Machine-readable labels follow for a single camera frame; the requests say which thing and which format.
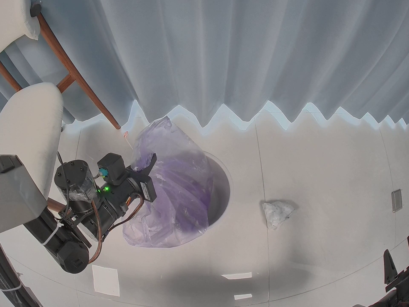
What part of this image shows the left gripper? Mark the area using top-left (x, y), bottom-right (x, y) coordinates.
top-left (99, 175), bottom-right (158, 224)

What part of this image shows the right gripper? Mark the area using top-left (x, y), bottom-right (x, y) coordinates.
top-left (369, 235), bottom-right (409, 307)

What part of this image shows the purple plastic bag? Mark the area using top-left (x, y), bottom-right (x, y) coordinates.
top-left (122, 115), bottom-right (214, 248)

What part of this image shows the white trash bin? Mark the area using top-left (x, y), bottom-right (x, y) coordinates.
top-left (192, 151), bottom-right (231, 231)

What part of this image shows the white cushioned wooden chair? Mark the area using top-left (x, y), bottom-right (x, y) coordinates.
top-left (0, 0), bottom-right (122, 218)

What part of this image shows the crumpled white paper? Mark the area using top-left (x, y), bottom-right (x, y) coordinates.
top-left (262, 200), bottom-right (295, 231)

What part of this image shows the pale blue curtain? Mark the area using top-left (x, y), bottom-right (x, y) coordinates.
top-left (0, 0), bottom-right (409, 131)

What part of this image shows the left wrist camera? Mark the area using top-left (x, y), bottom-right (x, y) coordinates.
top-left (97, 153), bottom-right (158, 186)

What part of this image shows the black cable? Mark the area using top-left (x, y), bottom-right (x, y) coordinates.
top-left (57, 152), bottom-right (71, 223)

